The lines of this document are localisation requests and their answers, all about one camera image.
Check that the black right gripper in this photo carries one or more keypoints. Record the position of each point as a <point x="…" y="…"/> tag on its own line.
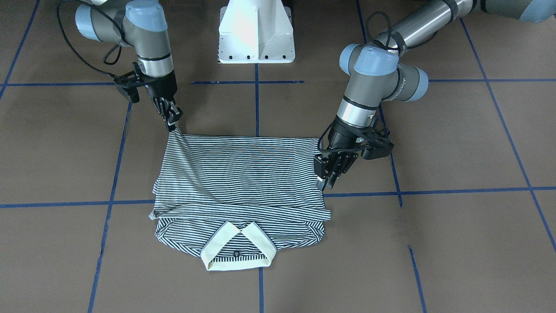
<point x="162" y="88"/>

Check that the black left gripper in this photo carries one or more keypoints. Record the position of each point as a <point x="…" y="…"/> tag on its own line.
<point x="341" y="136"/>

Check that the navy white striped polo shirt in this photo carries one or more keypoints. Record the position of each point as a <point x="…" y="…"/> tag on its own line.
<point x="235" y="202"/>

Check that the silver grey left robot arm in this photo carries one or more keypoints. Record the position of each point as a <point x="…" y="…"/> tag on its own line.
<point x="454" y="135"/>

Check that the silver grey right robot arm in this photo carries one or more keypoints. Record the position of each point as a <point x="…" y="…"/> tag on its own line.
<point x="139" y="24"/>

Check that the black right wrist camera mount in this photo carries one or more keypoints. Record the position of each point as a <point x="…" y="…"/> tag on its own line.
<point x="129" y="83"/>

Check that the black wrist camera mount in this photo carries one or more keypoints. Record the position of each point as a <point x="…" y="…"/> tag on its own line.
<point x="129" y="83"/>
<point x="378" y="143"/>

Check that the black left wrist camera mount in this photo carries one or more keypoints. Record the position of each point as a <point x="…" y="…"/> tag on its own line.
<point x="378" y="143"/>

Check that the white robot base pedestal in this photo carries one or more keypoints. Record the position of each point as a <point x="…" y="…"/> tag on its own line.
<point x="256" y="31"/>

